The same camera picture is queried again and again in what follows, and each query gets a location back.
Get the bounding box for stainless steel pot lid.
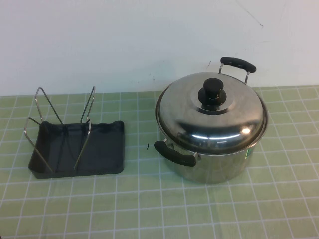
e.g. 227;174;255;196
155;71;269;155

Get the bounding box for stainless steel pot black handles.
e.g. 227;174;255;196
154;56;271;185

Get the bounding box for metal wire lid rack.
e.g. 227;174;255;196
23;86;97;174

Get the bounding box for black plastic drip tray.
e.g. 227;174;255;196
27;120;125;180

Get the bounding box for green checkered tablecloth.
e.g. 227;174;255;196
0;86;319;239

